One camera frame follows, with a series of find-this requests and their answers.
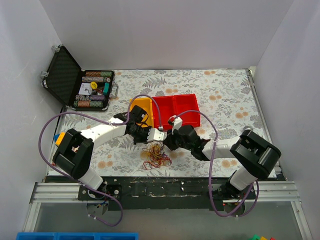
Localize yellow plastic bin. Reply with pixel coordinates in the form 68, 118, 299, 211
130, 97, 154, 127

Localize red plastic bin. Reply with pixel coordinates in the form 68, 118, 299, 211
152, 95, 175, 131
174, 93, 201, 128

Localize red wire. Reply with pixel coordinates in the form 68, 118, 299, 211
141, 154, 173, 171

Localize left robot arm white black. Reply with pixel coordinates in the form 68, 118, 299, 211
52, 105, 152, 200

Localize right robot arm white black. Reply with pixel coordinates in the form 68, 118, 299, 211
163, 125, 282, 199

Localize black silver microphone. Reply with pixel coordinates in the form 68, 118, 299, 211
242, 126, 253, 132

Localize black poker chip case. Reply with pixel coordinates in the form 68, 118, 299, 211
41, 44, 119, 112

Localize yellow toy brick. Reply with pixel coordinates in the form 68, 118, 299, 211
53, 132, 66, 147

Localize green red toy blocks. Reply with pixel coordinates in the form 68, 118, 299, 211
249, 234, 276, 240

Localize blue plastic tray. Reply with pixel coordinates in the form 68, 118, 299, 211
16, 232, 139, 240

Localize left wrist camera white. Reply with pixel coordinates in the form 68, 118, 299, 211
147, 128, 167, 143

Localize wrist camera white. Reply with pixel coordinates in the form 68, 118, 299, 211
168, 115, 183, 132
147, 128, 167, 143

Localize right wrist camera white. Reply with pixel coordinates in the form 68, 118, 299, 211
168, 115, 183, 132

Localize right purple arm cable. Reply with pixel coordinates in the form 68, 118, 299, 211
169, 109, 260, 218

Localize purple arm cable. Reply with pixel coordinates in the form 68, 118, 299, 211
169, 109, 260, 218
38, 94, 163, 227

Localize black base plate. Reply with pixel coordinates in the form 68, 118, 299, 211
77, 176, 250, 211

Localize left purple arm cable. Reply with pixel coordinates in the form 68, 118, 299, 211
38, 94, 163, 227

